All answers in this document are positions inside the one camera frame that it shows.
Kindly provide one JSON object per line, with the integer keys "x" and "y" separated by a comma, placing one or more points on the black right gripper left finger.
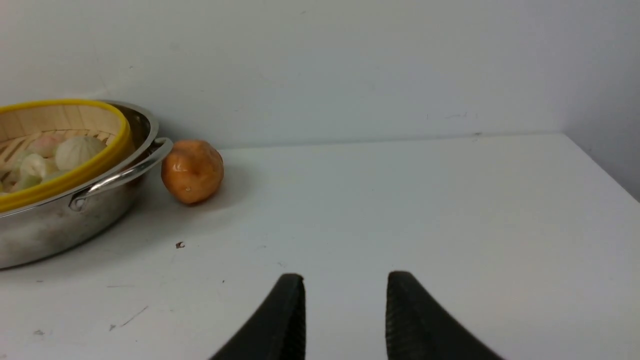
{"x": 276, "y": 330}

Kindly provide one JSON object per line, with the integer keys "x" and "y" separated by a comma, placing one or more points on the brown orange round fruit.
{"x": 193, "y": 171}

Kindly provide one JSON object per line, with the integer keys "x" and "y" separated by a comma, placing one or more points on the white steamed bun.
{"x": 76, "y": 151}

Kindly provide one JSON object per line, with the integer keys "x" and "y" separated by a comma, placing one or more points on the stainless steel two-handled pot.
{"x": 57, "y": 224}

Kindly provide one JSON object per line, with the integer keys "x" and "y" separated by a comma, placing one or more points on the pink dumpling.
{"x": 46, "y": 145}

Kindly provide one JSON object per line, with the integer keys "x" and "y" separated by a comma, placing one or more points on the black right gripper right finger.
{"x": 417, "y": 327}

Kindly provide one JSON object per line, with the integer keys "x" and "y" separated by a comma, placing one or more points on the white dumpling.
{"x": 34, "y": 165}

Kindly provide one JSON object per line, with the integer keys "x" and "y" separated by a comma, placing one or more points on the bamboo steamer basket yellow rim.
{"x": 22, "y": 124}

